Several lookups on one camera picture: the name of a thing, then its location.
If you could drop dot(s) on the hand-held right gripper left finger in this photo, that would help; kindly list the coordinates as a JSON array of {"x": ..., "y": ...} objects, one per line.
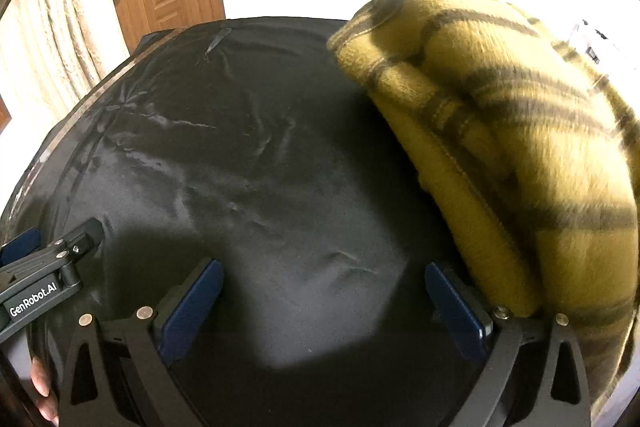
[{"x": 192, "y": 307}]

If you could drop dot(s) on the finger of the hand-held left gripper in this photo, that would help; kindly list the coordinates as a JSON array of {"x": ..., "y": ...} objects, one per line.
[
  {"x": 82, "y": 239},
  {"x": 20, "y": 243}
]

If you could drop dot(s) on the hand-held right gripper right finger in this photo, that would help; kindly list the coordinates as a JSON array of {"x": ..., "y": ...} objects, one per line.
[{"x": 455, "y": 312}]

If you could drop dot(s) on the yellow striped knit sweater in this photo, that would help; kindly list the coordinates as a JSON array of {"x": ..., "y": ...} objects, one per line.
[{"x": 525, "y": 132}]

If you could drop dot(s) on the person's left hand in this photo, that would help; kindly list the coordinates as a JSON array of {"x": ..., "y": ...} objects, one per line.
[{"x": 42, "y": 389}]

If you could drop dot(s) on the black table cloth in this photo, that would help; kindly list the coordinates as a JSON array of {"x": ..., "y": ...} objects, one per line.
[{"x": 250, "y": 157}]

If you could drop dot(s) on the beige curtain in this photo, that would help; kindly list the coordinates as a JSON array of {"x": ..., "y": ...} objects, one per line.
[{"x": 50, "y": 32}]

